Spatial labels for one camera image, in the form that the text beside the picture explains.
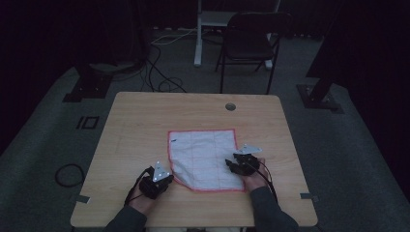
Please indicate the grey tape piece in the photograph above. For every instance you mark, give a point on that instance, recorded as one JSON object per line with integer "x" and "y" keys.
{"x": 82, "y": 199}
{"x": 307, "y": 196}

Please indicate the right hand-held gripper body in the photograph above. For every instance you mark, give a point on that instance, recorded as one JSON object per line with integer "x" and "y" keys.
{"x": 247, "y": 162}

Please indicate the black stand base plate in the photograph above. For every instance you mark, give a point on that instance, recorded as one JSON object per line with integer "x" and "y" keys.
{"x": 317, "y": 98}
{"x": 90, "y": 88}

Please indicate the round grey stand base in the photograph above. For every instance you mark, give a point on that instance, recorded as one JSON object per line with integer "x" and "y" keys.
{"x": 111, "y": 66}

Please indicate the black folding chair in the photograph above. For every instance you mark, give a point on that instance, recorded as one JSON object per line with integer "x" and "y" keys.
{"x": 248, "y": 45}

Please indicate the white desk frame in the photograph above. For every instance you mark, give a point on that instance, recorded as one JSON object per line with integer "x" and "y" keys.
{"x": 198, "y": 38}

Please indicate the grey round table grommet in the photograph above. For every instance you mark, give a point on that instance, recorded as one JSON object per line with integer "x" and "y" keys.
{"x": 230, "y": 107}

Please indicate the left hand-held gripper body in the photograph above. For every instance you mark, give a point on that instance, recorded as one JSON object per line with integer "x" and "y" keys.
{"x": 154, "y": 185}

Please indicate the white cloth with red edging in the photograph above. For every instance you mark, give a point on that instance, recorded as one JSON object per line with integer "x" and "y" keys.
{"x": 203, "y": 161}

